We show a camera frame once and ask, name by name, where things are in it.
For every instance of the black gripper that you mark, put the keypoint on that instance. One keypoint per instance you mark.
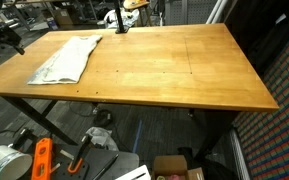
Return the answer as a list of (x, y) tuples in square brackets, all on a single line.
[(0, 35)]

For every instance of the black clamp tool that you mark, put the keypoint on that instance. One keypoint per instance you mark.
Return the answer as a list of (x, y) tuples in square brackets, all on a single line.
[(21, 138)]

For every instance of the white paper box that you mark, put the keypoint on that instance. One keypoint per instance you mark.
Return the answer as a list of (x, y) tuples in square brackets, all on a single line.
[(134, 174)]

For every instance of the small brown cardboard box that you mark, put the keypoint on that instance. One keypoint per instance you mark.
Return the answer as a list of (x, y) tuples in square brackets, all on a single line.
[(62, 16)]

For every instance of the white woven cloth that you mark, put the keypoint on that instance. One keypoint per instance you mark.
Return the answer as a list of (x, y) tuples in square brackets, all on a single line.
[(72, 58)]

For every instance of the black rod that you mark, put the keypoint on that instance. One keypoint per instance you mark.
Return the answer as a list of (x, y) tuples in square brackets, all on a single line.
[(105, 166)]

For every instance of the round wooden stool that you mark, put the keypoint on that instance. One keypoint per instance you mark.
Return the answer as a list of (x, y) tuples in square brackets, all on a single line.
[(135, 4)]

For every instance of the white bucket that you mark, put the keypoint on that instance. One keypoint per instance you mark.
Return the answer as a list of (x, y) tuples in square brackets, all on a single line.
[(7, 163)]

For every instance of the silver floor rail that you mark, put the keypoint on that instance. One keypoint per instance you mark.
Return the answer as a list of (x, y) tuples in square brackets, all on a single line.
[(240, 153)]

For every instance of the white pipe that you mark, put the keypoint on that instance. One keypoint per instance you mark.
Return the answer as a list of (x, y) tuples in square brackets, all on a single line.
[(212, 10), (220, 10)]

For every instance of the orange spirit level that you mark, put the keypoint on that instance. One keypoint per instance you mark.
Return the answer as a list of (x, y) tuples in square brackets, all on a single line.
[(42, 156)]

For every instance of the black floor bag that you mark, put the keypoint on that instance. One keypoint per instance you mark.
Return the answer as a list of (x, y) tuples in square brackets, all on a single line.
[(214, 166)]

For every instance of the dark perforated board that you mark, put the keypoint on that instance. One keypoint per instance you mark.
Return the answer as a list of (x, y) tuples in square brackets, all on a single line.
[(117, 161)]

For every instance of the black vertical stand pole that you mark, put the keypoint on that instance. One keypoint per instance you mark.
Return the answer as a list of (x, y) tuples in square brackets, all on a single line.
[(118, 15)]

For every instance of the crumpled white cloth on stool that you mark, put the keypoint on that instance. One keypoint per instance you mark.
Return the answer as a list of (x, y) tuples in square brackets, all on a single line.
[(127, 18)]

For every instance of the open cardboard box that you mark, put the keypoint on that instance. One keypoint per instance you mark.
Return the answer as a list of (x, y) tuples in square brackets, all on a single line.
[(170, 166)]

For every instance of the crumpled grey plastic bag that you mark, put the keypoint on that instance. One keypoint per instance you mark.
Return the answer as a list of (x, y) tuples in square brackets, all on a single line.
[(100, 136)]

